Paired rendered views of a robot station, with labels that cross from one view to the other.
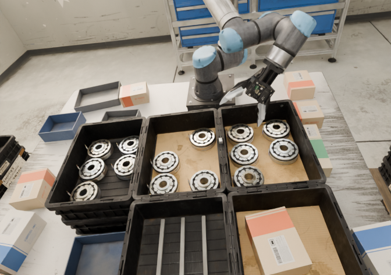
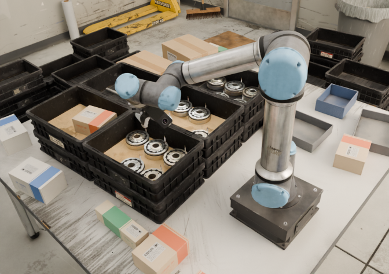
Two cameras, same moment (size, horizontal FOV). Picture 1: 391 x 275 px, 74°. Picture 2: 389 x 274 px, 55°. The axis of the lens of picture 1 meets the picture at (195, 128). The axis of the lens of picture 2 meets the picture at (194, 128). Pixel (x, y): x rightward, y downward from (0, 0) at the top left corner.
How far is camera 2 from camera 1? 1.79 m
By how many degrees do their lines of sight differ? 84
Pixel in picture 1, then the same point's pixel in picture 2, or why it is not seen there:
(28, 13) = not seen: outside the picture
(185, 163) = (191, 125)
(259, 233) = (103, 112)
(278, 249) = (90, 113)
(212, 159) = not seen: hidden behind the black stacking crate
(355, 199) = (69, 215)
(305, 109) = (157, 249)
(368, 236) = (51, 172)
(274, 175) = (125, 156)
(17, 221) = not seen: hidden behind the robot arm
